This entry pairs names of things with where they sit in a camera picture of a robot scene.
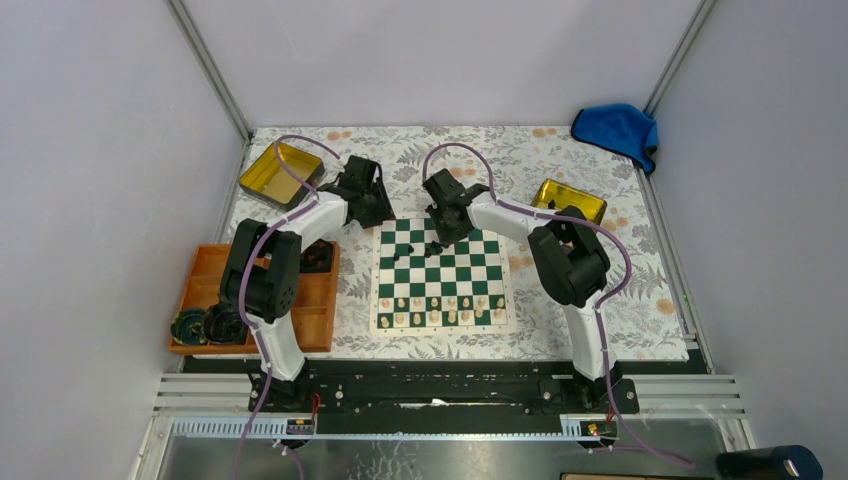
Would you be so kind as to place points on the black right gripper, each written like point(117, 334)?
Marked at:
point(444, 237)

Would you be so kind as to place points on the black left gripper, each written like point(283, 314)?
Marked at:
point(382, 210)

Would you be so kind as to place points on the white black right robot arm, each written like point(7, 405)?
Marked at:
point(571, 263)

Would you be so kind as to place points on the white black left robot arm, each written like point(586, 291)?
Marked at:
point(262, 273)

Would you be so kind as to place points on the green white chess board mat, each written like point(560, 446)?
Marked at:
point(465, 290)

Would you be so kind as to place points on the floral tablecloth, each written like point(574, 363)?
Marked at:
point(643, 321)

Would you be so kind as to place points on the gold tin left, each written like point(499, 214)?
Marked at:
point(267, 181)

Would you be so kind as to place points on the gold tin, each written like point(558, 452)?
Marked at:
point(555, 195)
point(267, 181)

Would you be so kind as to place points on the gold tin right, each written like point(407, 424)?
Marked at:
point(555, 195)

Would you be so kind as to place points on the wooden compartment tray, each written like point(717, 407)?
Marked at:
point(313, 311)

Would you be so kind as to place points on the blue cloth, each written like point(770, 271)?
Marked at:
point(621, 129)

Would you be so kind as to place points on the dark cylinder bottle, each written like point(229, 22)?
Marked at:
point(788, 462)

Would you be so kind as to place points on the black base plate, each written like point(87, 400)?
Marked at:
point(352, 386)

